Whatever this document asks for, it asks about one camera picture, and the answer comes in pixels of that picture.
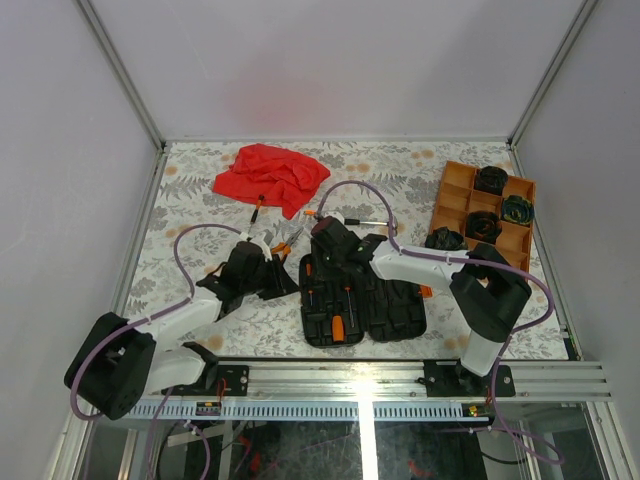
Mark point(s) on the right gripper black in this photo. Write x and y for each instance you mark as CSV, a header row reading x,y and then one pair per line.
x,y
317,251

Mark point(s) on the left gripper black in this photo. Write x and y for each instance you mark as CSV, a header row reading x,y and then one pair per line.
x,y
284,283

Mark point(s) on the black plastic tool case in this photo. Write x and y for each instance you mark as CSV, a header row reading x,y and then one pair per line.
x,y
385,310

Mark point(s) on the orange handled tool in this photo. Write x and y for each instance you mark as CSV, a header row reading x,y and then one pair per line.
x,y
337,329

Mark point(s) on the small orange black screwdriver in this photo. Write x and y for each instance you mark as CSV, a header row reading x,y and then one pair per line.
x,y
257,208

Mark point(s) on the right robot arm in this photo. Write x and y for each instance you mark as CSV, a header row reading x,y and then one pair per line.
x,y
489,293

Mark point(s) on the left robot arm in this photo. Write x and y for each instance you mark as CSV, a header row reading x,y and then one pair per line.
x,y
122,360

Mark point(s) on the steel claw hammer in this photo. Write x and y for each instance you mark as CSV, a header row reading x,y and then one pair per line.
x,y
359,222

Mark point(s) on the red crumpled cloth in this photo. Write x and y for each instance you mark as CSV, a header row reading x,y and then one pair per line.
x,y
284,178

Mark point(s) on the dark floral rolled cloth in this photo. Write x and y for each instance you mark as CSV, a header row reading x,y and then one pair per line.
x,y
445,239

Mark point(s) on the black orange rolled cloth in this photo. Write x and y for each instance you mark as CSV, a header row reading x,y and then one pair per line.
x,y
484,226

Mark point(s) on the wooden compartment tray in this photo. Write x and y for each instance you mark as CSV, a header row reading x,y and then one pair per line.
x,y
495,209

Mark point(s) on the dark rolled cloth top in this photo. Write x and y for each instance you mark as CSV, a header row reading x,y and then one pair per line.
x,y
491,179

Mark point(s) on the blue green rolled cloth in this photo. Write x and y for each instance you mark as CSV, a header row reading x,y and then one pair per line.
x,y
517,210

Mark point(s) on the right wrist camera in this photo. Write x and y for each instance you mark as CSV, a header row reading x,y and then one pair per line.
x,y
333,214

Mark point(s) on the orange handled needle-nose pliers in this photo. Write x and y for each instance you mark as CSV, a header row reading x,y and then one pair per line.
x,y
285,242

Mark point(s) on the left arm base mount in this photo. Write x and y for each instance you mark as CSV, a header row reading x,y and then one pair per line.
x,y
219,381

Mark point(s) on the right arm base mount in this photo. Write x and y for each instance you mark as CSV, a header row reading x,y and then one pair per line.
x,y
448,378

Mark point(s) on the aluminium front rail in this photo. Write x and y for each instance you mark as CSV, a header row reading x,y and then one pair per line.
x,y
340,379

